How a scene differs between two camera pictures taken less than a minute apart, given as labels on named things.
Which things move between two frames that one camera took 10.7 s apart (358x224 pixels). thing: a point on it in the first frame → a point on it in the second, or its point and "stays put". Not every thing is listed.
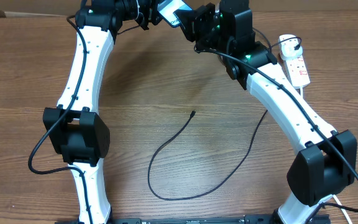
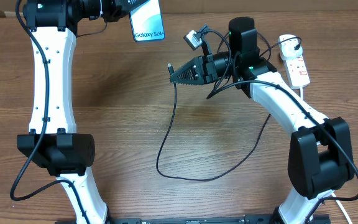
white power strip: x=298 y=71 stays put
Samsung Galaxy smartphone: x=166 y=8 → x=146 y=21
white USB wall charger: x=288 y=51 stays put
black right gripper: x=192 y=23 → x=204 y=70
